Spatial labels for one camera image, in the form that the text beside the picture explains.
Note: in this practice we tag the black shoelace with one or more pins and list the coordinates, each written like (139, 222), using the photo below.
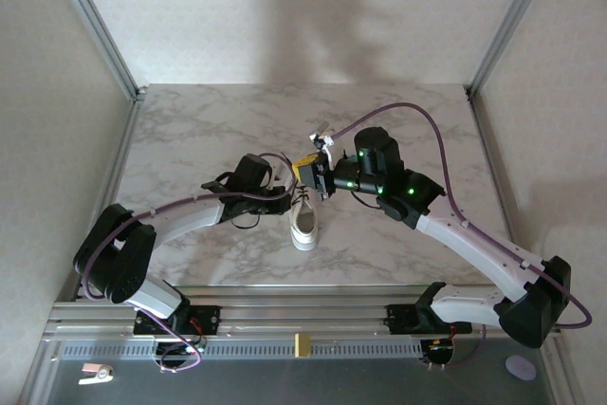
(303, 194)

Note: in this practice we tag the white sneaker shoe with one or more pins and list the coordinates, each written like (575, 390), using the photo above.
(303, 225)

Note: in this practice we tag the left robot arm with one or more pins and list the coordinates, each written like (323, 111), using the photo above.
(189, 220)

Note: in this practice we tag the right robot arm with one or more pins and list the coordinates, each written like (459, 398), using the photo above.
(465, 239)

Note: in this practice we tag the tan block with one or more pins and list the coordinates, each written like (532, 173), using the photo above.
(302, 345)

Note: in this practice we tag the small circuit board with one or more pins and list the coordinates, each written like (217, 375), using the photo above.
(182, 350)
(438, 353)

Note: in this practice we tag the lilac oval pad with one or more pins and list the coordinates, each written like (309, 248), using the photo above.
(520, 368)

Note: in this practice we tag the pink and white tool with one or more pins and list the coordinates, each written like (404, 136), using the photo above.
(97, 373)

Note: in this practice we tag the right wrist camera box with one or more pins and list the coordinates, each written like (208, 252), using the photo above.
(322, 141)

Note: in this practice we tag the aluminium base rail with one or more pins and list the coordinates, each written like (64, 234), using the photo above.
(303, 317)

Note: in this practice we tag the aluminium side rail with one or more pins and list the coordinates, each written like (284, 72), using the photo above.
(118, 163)

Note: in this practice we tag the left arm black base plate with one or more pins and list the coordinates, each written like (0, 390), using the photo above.
(208, 319)

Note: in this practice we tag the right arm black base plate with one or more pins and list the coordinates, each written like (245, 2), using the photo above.
(400, 319)

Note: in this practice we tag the aluminium frame post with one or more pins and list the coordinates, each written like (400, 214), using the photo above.
(514, 21)
(95, 21)

